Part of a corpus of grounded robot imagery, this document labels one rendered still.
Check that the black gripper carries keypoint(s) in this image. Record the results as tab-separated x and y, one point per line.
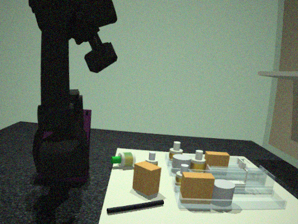
102	54

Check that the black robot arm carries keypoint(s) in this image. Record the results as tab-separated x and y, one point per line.
64	154

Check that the black cylindrical rod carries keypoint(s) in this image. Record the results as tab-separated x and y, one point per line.
134	206

